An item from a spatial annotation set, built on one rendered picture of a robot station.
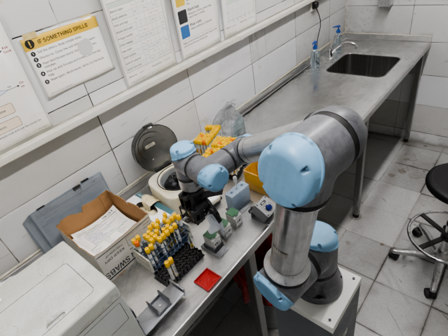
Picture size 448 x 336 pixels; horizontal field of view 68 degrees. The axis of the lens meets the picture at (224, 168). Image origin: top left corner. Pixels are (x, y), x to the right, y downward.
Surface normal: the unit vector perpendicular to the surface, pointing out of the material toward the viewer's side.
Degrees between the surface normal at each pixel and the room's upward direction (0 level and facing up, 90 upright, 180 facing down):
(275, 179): 83
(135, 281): 0
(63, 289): 0
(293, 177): 83
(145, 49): 94
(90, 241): 1
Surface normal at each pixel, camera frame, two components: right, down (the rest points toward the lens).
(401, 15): -0.63, 0.54
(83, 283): -0.16, -0.80
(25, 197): 0.76, 0.28
